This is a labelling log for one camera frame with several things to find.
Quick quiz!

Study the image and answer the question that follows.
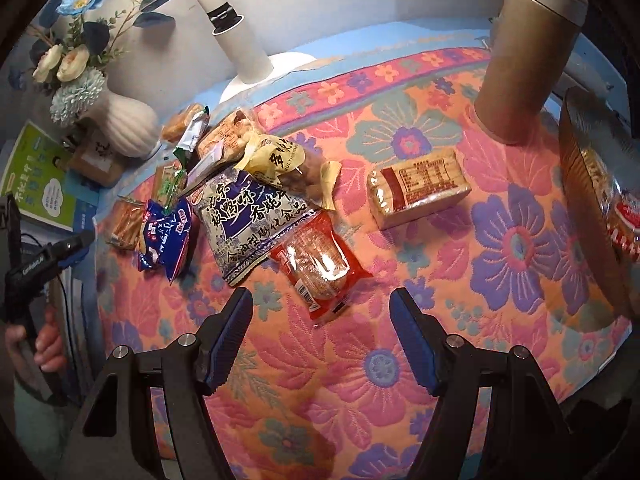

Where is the tan canister with white lid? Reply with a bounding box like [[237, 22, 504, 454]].
[[474, 0, 588, 145]]

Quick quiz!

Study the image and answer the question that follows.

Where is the blue book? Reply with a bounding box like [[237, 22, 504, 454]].
[[72, 200, 101, 236]]

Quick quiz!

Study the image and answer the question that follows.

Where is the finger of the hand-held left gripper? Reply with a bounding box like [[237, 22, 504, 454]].
[[49, 230, 96, 259], [47, 252, 85, 277]]

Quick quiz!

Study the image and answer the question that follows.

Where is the pink stick packet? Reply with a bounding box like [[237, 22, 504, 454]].
[[182, 152, 226, 196]]

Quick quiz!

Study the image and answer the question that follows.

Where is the large blue-white chip bag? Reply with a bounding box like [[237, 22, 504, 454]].
[[190, 170, 321, 288]]

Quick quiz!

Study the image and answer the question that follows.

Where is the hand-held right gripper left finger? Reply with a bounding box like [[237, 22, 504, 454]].
[[65, 287, 254, 480]]

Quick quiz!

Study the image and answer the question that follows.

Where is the person's left hand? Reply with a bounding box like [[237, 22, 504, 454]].
[[4, 305, 67, 372]]

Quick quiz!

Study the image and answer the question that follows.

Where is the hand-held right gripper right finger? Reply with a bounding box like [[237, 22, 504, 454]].
[[389, 287, 576, 480]]

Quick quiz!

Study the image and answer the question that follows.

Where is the green-wrapped cake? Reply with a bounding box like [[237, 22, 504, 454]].
[[150, 162, 188, 211]]

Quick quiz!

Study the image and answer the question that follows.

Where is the yellow nut packet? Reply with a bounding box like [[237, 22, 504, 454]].
[[235, 132, 341, 211]]

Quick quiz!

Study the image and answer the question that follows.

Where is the white sachet with green end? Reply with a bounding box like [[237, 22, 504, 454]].
[[172, 107, 211, 166]]

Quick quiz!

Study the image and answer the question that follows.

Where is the floral woven cloth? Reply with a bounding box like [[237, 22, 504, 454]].
[[95, 47, 636, 480]]

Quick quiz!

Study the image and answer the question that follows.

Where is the white ribbed vase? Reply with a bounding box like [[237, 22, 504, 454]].
[[75, 72, 161, 158]]

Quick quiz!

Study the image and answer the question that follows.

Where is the orange-print egg cake packet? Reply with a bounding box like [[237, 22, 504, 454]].
[[197, 110, 261, 163]]

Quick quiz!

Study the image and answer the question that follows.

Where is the red bread packet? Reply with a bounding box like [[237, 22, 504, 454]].
[[270, 210, 373, 328]]

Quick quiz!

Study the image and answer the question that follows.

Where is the brown tray snack packet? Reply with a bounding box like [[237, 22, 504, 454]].
[[557, 85, 640, 321]]

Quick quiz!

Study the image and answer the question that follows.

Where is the small brown cardboard box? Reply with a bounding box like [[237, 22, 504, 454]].
[[65, 135, 126, 188]]

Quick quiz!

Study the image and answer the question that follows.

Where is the green book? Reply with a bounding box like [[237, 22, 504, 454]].
[[0, 122, 81, 231]]

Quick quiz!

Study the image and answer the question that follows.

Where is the orange cracker packet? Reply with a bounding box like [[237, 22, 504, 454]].
[[107, 197, 148, 251]]

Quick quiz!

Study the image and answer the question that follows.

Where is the artificial flower bouquet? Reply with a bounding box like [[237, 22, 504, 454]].
[[10, 0, 176, 126]]

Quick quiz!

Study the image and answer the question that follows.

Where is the blue snack packet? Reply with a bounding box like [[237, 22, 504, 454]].
[[137, 200, 168, 271], [155, 209, 193, 286]]

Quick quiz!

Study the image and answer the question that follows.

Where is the clear-wrapped brown cake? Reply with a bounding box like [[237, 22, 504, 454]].
[[161, 104, 206, 143]]

